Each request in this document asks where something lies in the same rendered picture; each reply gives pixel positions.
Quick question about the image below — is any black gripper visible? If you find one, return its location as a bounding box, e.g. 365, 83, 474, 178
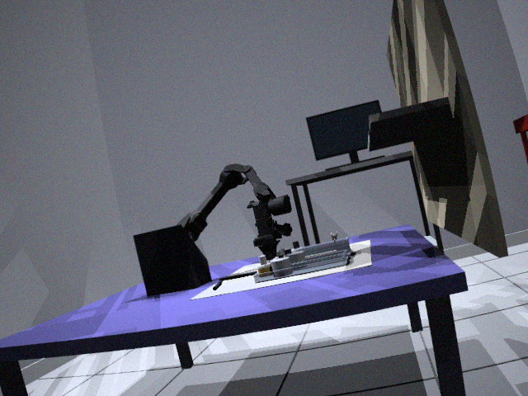
253, 217, 282, 259

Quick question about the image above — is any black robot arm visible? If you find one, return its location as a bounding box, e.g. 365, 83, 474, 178
176, 163, 293, 242

